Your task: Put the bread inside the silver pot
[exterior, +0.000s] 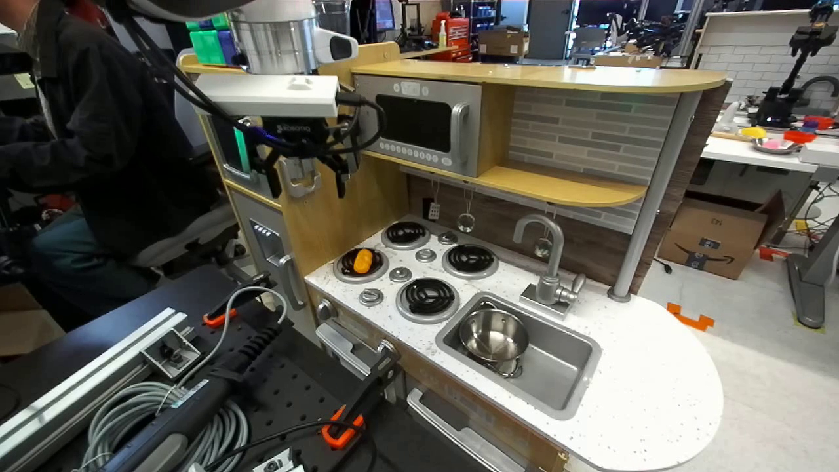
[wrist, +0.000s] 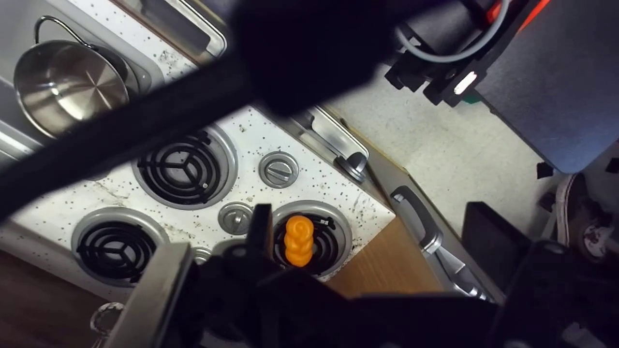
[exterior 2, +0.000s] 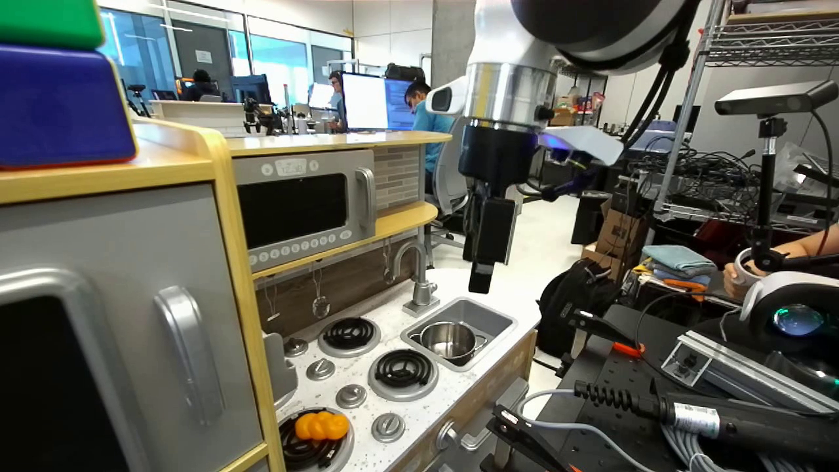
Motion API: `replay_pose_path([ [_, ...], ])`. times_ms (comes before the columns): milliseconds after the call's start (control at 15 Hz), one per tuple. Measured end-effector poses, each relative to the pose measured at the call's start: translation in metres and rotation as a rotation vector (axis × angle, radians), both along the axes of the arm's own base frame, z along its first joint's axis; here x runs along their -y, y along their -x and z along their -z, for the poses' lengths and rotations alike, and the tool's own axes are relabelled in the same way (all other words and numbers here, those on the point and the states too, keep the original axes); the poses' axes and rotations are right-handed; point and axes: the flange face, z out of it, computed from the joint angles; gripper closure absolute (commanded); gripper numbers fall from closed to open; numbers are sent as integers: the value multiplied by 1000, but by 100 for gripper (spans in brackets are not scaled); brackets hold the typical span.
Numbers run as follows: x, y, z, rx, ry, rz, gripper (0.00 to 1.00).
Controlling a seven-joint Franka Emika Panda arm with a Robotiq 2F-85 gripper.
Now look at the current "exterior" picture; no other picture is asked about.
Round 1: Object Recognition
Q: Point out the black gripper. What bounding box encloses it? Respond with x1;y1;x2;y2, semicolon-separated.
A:
245;118;353;202

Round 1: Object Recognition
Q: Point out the orange toy bread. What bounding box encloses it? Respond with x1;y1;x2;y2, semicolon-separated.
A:
348;246;377;277

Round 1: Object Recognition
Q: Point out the silver metal pot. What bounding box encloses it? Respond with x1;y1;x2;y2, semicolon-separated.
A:
454;305;531;379

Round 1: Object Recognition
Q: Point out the wooden toy play kitchen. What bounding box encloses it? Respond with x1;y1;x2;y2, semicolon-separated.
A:
179;38;731;472

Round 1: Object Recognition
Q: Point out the grey toy cabinet door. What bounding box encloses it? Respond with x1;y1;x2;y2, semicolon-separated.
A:
227;188;308;312

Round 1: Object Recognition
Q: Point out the black coil toy burner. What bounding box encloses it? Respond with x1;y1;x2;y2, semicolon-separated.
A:
441;242;500;282
392;276;464;326
329;243;392;286
379;217;432;255

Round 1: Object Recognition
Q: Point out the grey toy microwave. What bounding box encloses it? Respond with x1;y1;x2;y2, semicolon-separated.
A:
350;74;485;177

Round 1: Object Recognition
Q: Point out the black hanging toy utensil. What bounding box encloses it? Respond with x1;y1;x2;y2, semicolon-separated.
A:
421;180;442;222

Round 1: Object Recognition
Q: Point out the grey office chair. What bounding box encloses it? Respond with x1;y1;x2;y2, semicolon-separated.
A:
129;75;244;269

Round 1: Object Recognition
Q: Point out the orange clamp trigger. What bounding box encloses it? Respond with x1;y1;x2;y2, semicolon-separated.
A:
202;305;242;333

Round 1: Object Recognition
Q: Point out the colourful cube block stack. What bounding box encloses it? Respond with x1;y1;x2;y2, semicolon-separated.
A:
179;10;244;70

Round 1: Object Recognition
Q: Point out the red background box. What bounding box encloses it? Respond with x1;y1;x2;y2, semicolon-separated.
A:
429;8;474;63

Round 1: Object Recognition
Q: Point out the person in black jacket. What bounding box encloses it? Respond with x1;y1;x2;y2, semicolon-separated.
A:
0;0;221;326

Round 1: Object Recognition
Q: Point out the silver toy faucet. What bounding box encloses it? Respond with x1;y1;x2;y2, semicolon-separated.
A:
510;211;588;315

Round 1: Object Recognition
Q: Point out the dark grey tube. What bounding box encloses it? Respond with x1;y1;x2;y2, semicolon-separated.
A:
100;374;232;472

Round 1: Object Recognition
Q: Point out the grey toy sink basin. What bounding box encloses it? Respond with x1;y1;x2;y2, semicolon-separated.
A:
432;289;602;423

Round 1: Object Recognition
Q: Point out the brown flat board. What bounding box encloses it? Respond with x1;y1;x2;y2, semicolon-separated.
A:
0;282;62;358

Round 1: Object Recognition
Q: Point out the orange plastic floor part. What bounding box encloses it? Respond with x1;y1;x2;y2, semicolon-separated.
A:
662;301;716;333

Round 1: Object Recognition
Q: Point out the brown cardboard shipping box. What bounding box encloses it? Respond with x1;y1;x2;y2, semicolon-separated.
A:
655;190;787;282

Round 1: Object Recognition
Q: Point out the white work table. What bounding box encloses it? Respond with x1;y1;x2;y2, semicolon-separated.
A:
696;129;839;177

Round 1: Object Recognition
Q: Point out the white panel board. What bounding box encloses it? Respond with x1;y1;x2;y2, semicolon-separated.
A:
693;8;839;100

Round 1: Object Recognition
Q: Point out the pink bowl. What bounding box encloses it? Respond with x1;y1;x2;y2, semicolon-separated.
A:
752;131;800;156

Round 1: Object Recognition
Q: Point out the grey table leg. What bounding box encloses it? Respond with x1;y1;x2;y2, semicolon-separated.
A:
784;217;839;333

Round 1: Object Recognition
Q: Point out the grey metal wall bracket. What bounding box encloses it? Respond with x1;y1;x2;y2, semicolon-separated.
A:
285;156;323;202

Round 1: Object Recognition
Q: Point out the light grey wrist camera box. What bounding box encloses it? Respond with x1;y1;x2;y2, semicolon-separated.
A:
194;70;340;124

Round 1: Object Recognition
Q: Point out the white thin cable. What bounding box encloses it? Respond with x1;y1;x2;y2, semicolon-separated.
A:
154;282;291;415

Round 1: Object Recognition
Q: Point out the silver hanging ring hook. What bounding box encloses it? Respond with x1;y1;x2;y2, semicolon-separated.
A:
454;185;479;236

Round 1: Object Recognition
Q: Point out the grey front oven handle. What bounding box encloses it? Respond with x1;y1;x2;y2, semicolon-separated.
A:
312;318;395;378

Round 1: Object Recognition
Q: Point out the black ribbed clamp handle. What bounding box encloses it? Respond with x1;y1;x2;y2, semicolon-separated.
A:
194;298;291;387

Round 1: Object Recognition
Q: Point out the grey metal corner bracket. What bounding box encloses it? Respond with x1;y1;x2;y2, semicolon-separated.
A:
142;326;204;379

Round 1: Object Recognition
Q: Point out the black bar clamp orange handle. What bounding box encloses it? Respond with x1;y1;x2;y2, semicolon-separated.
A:
316;344;400;453

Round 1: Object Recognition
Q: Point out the grey coiled cable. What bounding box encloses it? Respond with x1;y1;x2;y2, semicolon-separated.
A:
76;378;252;472

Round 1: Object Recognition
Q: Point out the aluminium profile rail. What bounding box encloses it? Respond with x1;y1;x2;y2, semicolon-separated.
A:
0;305;190;468

